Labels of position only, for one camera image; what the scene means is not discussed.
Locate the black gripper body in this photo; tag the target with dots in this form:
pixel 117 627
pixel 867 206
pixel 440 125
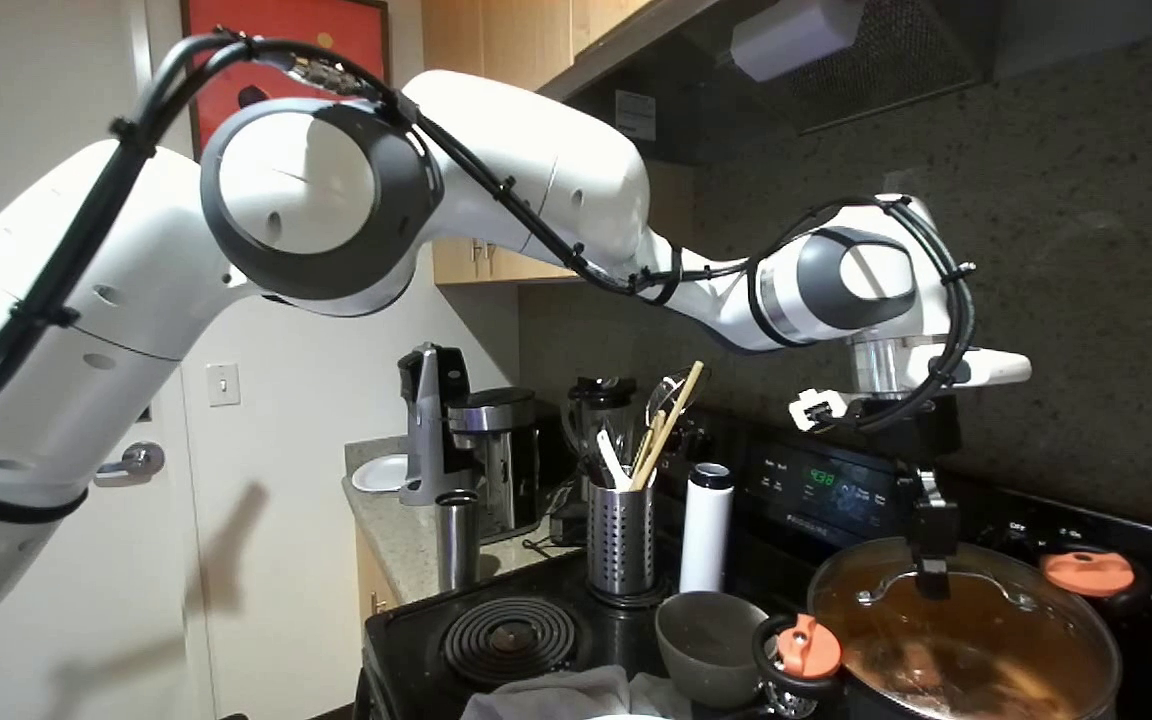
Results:
pixel 924 430

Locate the glass pot lid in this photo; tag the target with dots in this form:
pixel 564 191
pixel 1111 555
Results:
pixel 951 655

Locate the black electric stove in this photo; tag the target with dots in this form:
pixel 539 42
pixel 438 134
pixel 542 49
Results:
pixel 857 500

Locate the white bottle with black cap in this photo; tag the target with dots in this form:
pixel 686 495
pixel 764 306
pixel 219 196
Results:
pixel 704 535

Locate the light wooden spatula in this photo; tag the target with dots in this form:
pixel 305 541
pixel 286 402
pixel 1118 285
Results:
pixel 678 414

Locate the wooden spoon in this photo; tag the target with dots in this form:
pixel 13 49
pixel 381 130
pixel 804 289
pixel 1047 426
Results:
pixel 658 442

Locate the small pale ceramic bowl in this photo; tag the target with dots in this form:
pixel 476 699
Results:
pixel 700 655

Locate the metal whisk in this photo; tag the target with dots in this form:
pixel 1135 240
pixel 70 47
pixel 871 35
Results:
pixel 660 388

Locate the steel utensil holder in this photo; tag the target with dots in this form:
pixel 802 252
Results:
pixel 618 546

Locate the white spatula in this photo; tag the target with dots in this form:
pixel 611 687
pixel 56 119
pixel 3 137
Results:
pixel 611 463

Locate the dark range hood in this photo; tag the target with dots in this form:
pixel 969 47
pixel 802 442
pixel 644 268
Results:
pixel 762 94

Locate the white cloth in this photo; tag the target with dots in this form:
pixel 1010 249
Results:
pixel 560 699

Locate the steel coffee maker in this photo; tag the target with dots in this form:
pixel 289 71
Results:
pixel 492 463

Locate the black coil stove burner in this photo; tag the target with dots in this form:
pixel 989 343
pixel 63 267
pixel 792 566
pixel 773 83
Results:
pixel 509 636

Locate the steel tumbler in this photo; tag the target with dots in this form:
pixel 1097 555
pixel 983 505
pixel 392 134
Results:
pixel 459 541

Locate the small white dish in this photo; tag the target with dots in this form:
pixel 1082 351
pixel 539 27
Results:
pixel 381 472

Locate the wooden lower cabinet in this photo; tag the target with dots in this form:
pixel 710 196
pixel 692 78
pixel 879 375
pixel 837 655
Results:
pixel 379 581

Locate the light wooden upper cabinet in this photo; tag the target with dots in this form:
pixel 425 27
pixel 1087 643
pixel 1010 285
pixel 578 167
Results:
pixel 509 35

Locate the white door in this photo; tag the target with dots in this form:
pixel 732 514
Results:
pixel 281 600

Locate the white light switch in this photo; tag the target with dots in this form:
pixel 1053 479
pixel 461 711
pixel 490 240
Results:
pixel 224 384

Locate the red wall picture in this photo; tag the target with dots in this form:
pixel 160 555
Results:
pixel 281 21

